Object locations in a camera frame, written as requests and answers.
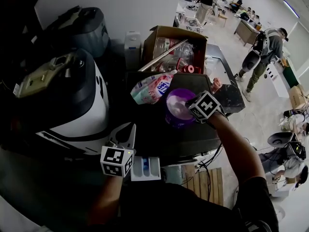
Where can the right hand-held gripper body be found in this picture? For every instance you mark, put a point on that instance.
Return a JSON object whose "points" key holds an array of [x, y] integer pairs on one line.
{"points": [[205, 106]]}

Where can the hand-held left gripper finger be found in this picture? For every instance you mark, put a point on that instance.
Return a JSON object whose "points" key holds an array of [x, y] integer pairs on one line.
{"points": [[133, 136], [114, 134]]}

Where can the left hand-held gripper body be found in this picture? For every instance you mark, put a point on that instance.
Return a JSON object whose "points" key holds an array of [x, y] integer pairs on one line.
{"points": [[116, 161]]}

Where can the white powder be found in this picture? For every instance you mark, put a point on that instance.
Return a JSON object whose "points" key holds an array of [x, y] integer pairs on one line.
{"points": [[176, 105]]}

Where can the white detergent drawer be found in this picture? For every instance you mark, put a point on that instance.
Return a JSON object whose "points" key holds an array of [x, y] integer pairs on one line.
{"points": [[144, 171]]}

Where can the purple detergent tub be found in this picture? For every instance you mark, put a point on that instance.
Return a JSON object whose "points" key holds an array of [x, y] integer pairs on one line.
{"points": [[178, 123]]}

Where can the person's left forearm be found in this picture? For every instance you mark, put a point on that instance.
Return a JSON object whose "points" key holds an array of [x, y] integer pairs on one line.
{"points": [[106, 197]]}

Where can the person's right forearm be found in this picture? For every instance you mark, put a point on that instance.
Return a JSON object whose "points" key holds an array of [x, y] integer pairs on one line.
{"points": [[239, 153]]}

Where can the pink white detergent pouch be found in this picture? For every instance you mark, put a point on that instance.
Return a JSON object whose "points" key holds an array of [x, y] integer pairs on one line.
{"points": [[149, 88]]}

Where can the black washing machine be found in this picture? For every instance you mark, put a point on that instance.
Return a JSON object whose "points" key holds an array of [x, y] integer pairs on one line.
{"points": [[149, 120]]}

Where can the small pink object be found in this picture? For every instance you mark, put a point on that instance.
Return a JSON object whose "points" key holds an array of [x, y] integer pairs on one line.
{"points": [[216, 84]]}

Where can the black sink cabinet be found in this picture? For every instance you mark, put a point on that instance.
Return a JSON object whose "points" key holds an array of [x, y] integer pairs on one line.
{"points": [[229, 98]]}

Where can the red plastic reel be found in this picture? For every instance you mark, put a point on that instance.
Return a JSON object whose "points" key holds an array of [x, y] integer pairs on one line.
{"points": [[191, 69]]}

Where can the white black cleaning machine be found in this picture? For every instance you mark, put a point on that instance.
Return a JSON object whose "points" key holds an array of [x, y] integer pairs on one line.
{"points": [[82, 110]]}

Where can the black oval hanging device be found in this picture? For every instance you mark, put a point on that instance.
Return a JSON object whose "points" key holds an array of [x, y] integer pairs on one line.
{"points": [[250, 61]]}

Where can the metal rod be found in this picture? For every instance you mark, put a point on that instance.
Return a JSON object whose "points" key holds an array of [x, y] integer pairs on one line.
{"points": [[164, 54]]}

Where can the white cabinet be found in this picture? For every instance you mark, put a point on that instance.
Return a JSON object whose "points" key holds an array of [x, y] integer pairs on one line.
{"points": [[277, 81]]}

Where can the large open cardboard box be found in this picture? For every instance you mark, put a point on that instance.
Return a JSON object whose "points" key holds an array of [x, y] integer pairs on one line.
{"points": [[149, 47]]}

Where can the wooden slatted platform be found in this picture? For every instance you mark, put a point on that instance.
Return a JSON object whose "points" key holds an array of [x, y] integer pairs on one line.
{"points": [[212, 187]]}

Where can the person's black clothing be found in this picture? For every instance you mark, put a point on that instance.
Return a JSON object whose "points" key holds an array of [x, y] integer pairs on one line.
{"points": [[181, 214]]}

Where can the brown wooden desk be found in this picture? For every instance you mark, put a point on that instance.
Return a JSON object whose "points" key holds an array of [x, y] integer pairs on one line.
{"points": [[246, 31]]}

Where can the white plastic appliance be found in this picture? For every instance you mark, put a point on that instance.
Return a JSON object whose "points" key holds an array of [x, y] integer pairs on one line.
{"points": [[132, 49]]}

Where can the white work table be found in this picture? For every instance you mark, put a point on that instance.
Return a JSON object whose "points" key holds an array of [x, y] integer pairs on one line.
{"points": [[187, 18]]}

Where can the closed cardboard box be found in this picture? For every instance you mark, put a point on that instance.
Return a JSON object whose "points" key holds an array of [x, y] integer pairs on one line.
{"points": [[298, 97]]}

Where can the grey cleaning machine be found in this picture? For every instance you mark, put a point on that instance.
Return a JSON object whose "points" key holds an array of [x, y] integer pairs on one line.
{"points": [[84, 30]]}

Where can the ceiling light bar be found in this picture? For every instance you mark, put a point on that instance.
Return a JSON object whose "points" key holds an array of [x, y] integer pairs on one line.
{"points": [[290, 7]]}

